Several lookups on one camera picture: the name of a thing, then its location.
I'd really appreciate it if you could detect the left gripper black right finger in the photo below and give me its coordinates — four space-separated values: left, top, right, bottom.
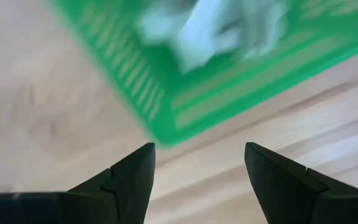
244 141 358 224

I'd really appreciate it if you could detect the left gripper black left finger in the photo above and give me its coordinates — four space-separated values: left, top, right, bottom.
0 142 157 224

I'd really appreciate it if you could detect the green plastic basket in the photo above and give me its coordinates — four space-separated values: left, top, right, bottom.
47 0 358 147

